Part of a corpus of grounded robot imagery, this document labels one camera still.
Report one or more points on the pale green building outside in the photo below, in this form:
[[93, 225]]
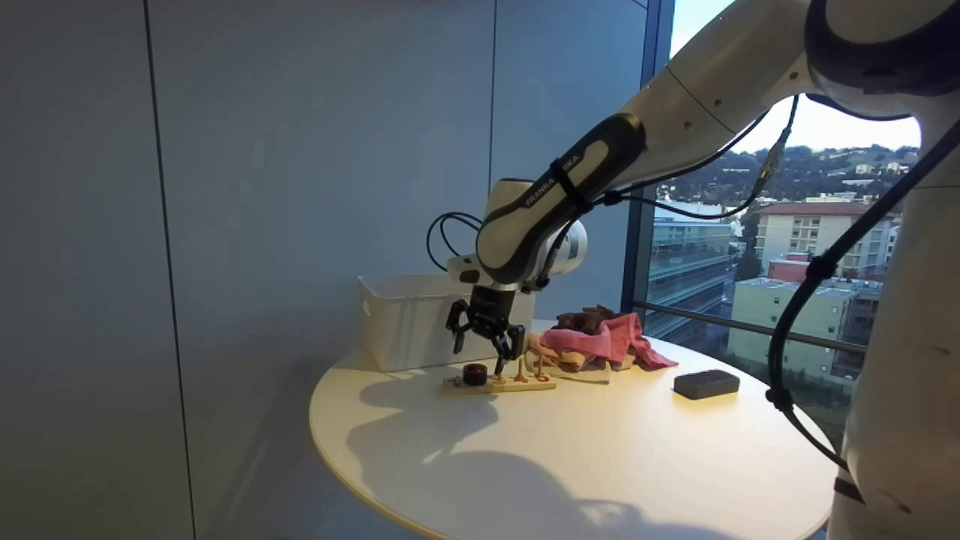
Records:
[[759, 303]]

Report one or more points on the pink cloth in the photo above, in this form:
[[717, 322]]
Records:
[[618, 340]]

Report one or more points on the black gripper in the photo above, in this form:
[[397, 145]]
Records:
[[491, 312]]

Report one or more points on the wooden numbered peg board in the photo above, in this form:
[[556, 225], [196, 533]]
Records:
[[527, 385]]

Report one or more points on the yellow building outside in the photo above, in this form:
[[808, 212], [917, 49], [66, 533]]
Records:
[[800, 236]]

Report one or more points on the dark brown cloth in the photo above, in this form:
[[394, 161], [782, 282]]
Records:
[[589, 320]]

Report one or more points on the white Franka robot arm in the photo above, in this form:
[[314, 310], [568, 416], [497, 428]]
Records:
[[722, 90]]

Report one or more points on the white ribbed storage box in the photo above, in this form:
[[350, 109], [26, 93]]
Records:
[[400, 320]]

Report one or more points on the black rectangular block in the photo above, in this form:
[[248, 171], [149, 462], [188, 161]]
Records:
[[705, 385]]

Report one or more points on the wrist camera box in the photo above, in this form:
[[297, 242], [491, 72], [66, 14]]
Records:
[[464, 270]]

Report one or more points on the grey building outside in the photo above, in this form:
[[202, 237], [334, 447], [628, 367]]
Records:
[[690, 270]]

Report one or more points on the blue window mullion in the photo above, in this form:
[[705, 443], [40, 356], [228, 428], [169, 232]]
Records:
[[632, 270]]

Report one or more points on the window railing bar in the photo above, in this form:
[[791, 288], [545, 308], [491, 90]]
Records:
[[700, 320]]

